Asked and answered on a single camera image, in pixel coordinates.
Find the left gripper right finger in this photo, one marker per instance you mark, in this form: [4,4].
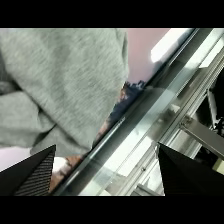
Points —
[186,175]

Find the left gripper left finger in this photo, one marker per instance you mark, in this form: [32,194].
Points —
[31,173]

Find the grey T-shirt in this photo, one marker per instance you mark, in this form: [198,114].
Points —
[63,83]

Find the silver frame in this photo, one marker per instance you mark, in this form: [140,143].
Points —
[186,90]

